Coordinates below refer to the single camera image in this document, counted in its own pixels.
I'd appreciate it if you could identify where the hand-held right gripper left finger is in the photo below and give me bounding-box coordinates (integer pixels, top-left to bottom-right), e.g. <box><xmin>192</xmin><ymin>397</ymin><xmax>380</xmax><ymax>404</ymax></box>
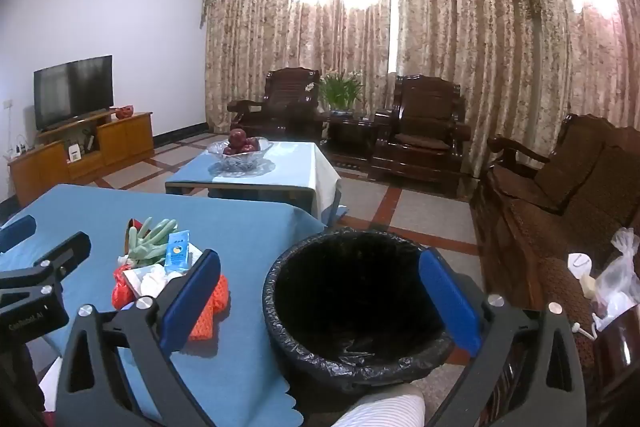
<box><xmin>55</xmin><ymin>249</ymin><xmax>223</xmax><ymax>427</ymax></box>

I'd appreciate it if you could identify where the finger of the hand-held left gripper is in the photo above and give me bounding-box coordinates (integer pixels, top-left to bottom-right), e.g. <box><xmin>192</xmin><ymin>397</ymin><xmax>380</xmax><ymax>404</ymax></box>
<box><xmin>0</xmin><ymin>231</ymin><xmax>92</xmax><ymax>303</ymax></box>
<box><xmin>0</xmin><ymin>215</ymin><xmax>37</xmax><ymax>254</ymax></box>

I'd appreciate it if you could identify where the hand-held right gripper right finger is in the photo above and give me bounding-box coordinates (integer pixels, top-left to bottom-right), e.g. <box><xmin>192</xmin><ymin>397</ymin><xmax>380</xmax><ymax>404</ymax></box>
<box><xmin>418</xmin><ymin>250</ymin><xmax>589</xmax><ymax>427</ymax></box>

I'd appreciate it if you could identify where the green rubber glove pair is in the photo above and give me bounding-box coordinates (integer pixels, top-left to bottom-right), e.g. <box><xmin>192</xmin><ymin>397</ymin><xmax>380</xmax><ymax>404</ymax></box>
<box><xmin>122</xmin><ymin>217</ymin><xmax>179</xmax><ymax>266</ymax></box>

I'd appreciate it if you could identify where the black lined waste bin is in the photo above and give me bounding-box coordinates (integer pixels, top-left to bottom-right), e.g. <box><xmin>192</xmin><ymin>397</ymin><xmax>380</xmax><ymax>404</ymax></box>
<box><xmin>262</xmin><ymin>229</ymin><xmax>483</xmax><ymax>395</ymax></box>

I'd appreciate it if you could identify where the orange mesh bag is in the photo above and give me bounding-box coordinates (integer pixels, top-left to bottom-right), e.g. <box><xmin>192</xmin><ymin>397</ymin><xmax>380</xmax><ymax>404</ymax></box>
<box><xmin>112</xmin><ymin>264</ymin><xmax>231</xmax><ymax>341</ymax></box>

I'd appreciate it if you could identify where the crumpled white tissue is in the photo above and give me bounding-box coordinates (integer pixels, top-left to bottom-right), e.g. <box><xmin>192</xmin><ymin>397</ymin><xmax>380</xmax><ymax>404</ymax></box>
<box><xmin>122</xmin><ymin>263</ymin><xmax>190</xmax><ymax>299</ymax></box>

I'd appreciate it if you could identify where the small blue white box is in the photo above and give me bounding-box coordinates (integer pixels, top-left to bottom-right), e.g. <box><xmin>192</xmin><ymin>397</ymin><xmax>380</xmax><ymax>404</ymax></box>
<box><xmin>165</xmin><ymin>231</ymin><xmax>194</xmax><ymax>271</ymax></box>

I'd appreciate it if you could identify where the blue tablecloth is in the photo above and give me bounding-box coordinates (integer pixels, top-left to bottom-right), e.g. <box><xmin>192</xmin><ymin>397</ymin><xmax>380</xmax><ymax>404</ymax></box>
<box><xmin>0</xmin><ymin>183</ymin><xmax>328</xmax><ymax>427</ymax></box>

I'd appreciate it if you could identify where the wooden television cabinet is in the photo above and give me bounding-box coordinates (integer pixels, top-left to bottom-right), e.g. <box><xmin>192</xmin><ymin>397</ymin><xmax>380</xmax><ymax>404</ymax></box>
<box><xmin>7</xmin><ymin>111</ymin><xmax>155</xmax><ymax>208</ymax></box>

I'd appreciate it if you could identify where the dark wooden sofa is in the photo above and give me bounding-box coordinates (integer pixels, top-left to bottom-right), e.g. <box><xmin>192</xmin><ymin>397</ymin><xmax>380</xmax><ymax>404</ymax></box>
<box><xmin>470</xmin><ymin>113</ymin><xmax>640</xmax><ymax>427</ymax></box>

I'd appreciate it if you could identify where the glass fruit bowl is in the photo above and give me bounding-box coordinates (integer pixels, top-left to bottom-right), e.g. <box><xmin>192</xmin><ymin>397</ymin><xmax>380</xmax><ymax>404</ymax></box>
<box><xmin>206</xmin><ymin>137</ymin><xmax>275</xmax><ymax>172</ymax></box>

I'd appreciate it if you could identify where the flat screen television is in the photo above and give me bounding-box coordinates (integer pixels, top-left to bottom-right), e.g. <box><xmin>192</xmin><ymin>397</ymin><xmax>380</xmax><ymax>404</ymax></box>
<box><xmin>33</xmin><ymin>55</ymin><xmax>114</xmax><ymax>132</ymax></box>

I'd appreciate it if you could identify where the pile of red apples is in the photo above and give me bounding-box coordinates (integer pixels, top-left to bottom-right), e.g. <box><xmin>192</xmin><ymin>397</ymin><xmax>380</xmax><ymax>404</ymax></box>
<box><xmin>222</xmin><ymin>129</ymin><xmax>261</xmax><ymax>156</ymax></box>

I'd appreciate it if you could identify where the pale blue table cloth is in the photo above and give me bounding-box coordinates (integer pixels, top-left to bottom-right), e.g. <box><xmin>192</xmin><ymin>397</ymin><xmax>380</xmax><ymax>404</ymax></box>
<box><xmin>166</xmin><ymin>141</ymin><xmax>344</xmax><ymax>226</ymax></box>

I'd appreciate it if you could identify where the clear plastic bag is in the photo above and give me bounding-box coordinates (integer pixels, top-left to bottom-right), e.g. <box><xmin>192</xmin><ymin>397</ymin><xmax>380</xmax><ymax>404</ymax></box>
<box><xmin>591</xmin><ymin>227</ymin><xmax>640</xmax><ymax>333</ymax></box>

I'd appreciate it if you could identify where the dark wooden armchair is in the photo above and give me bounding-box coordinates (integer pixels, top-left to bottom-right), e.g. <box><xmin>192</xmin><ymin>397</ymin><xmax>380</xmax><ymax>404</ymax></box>
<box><xmin>227</xmin><ymin>67</ymin><xmax>326</xmax><ymax>148</ymax></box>
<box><xmin>369</xmin><ymin>74</ymin><xmax>472</xmax><ymax>198</ymax></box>

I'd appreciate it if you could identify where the dark wooden side table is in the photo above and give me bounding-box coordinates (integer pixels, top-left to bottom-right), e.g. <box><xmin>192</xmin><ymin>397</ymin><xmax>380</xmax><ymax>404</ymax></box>
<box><xmin>322</xmin><ymin>109</ymin><xmax>381</xmax><ymax>168</ymax></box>

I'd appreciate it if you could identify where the green potted plant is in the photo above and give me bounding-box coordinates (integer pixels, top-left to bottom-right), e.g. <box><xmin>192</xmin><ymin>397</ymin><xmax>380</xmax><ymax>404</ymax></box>
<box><xmin>317</xmin><ymin>69</ymin><xmax>364</xmax><ymax>116</ymax></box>

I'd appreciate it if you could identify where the floral beige curtain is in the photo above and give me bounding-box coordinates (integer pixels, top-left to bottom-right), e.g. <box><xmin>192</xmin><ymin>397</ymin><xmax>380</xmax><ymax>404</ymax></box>
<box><xmin>200</xmin><ymin>0</ymin><xmax>640</xmax><ymax>190</ymax></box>

